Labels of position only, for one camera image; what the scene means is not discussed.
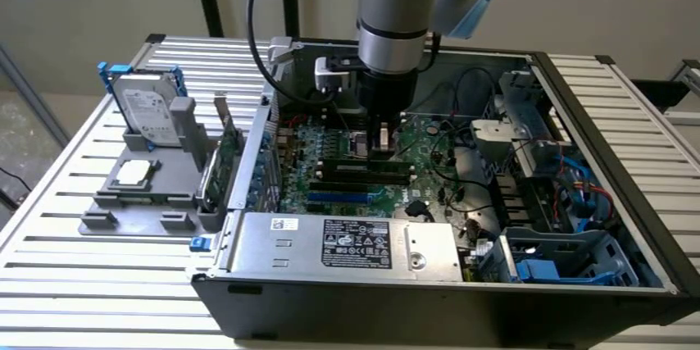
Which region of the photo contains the black expansion slot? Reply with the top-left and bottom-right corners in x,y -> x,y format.
308,179 -> 384,196

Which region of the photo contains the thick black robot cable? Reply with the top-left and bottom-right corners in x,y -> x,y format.
246,0 -> 341,106

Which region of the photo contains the grey parts rack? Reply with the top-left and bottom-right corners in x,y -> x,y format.
78,98 -> 228,239

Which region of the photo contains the silver power supply unit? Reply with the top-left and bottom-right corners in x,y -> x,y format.
225,211 -> 466,284

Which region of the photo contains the black RAM slot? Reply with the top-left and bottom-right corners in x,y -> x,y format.
314,168 -> 412,187
318,157 -> 414,176

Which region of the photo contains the grey plastic fan shroud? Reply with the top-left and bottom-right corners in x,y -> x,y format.
468,118 -> 521,175

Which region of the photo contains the green graphics card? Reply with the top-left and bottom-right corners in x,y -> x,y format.
197,91 -> 245,208

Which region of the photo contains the CPU socket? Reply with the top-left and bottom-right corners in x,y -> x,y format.
340,130 -> 380,159

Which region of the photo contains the blue expansion slot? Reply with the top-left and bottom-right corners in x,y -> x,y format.
306,190 -> 384,204

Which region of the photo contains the blue plastic disk bay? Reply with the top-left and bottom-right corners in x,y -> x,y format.
497,225 -> 640,286

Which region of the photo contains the grey case latch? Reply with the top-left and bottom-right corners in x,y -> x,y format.
266,36 -> 305,66

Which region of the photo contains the silver hard disk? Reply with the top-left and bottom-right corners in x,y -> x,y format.
112,73 -> 185,148

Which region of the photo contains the red wire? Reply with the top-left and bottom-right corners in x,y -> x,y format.
550,184 -> 609,220

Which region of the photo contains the blue disk caddy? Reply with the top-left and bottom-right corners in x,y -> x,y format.
96,61 -> 190,100

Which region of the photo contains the thin black wire loop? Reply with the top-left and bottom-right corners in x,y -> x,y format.
452,66 -> 500,122

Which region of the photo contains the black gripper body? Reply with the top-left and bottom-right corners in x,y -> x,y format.
357,69 -> 421,122

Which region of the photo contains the black open PC case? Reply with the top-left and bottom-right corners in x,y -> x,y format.
190,36 -> 700,343

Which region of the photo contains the blue wire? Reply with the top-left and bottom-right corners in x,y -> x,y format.
550,152 -> 604,237

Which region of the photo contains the silver metal disk bay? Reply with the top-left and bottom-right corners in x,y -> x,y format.
493,70 -> 576,165

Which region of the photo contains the silver CPU chip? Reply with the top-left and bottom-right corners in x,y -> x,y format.
112,159 -> 158,189

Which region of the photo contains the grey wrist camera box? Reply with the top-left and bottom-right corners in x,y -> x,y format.
313,56 -> 362,95

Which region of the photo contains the green motherboard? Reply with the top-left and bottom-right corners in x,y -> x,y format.
270,112 -> 477,220

